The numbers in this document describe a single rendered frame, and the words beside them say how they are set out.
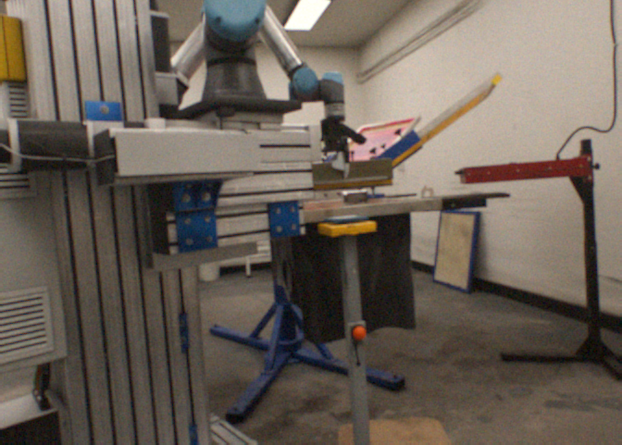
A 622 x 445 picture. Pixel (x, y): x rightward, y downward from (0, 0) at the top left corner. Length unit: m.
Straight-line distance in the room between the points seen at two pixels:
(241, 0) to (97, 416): 0.90
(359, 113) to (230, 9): 5.79
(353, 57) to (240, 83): 5.82
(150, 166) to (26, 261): 0.34
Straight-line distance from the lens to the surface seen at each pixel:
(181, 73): 1.65
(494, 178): 2.52
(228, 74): 1.05
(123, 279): 1.10
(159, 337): 1.16
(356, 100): 6.69
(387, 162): 1.66
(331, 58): 6.71
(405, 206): 1.55
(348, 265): 1.28
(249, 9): 0.95
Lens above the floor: 1.06
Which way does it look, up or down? 3 degrees down
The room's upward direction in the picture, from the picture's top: 4 degrees counter-clockwise
